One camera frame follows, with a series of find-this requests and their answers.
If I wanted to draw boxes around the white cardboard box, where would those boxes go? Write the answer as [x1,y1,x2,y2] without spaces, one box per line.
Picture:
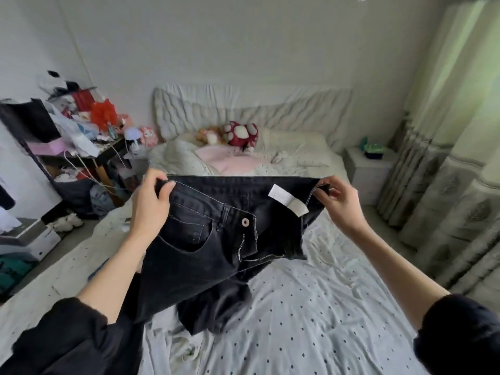
[0,218,62,263]

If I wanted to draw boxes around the white hanging garment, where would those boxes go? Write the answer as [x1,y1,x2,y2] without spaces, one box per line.
[0,205,23,235]

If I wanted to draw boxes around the person's right forearm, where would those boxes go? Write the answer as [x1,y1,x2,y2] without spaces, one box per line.
[352,222,500,375]

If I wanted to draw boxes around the white tufted headboard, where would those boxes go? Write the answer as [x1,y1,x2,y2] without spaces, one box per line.
[152,83,354,152]

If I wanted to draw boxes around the pink pillow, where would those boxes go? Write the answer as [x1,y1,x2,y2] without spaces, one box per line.
[195,144,267,177]

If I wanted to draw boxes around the person's right hand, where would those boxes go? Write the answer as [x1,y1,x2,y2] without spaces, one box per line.
[312,176,370,239]

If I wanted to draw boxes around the person's left forearm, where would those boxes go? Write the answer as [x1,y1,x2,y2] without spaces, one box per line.
[0,230,157,375]

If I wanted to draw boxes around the black hanging garment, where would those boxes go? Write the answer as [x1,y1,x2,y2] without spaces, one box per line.
[0,179,17,211]

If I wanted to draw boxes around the white pillow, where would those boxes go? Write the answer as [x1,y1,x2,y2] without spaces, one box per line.
[254,129,334,167]

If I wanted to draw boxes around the white bedside cabinet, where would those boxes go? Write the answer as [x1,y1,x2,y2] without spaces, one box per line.
[344,146,399,205]

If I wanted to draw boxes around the person's left hand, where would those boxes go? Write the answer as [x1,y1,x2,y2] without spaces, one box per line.
[129,168,178,247]

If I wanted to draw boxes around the white dotted bed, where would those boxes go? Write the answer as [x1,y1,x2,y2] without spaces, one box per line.
[0,148,431,375]

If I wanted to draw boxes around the teal green box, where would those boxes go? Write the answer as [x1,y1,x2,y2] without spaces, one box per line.
[0,254,36,297]

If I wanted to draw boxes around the pale grey rolled blanket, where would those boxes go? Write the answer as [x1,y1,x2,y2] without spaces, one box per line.
[148,136,216,178]

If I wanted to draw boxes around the small pink plush toy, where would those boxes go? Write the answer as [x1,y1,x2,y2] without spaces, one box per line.
[139,124,162,148]

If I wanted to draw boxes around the dark blue bin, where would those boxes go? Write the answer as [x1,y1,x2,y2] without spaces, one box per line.
[55,176,98,217]

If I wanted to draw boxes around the beige plush toy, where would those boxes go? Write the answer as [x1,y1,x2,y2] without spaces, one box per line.
[195,127,226,147]

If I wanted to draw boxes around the blue patterned bag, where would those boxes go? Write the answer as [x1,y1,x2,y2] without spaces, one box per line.
[90,182,118,218]

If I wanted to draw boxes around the dark red fabric item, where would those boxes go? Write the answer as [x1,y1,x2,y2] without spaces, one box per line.
[221,121,260,150]

